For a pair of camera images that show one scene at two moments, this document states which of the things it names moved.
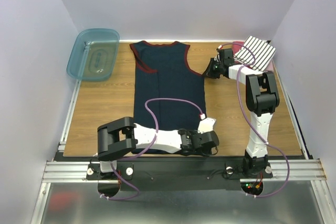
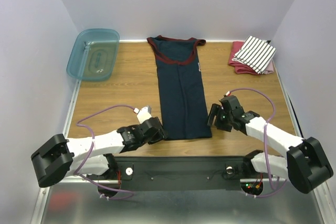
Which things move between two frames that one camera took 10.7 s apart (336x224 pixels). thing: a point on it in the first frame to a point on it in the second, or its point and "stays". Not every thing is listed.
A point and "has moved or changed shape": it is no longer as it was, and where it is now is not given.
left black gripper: (204, 153) to (160, 135)
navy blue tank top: (163, 71) has moved or changed shape
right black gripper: (211, 69) to (216, 119)
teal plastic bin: (94, 55) stays
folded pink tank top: (270, 67) stays
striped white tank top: (263, 52) stays
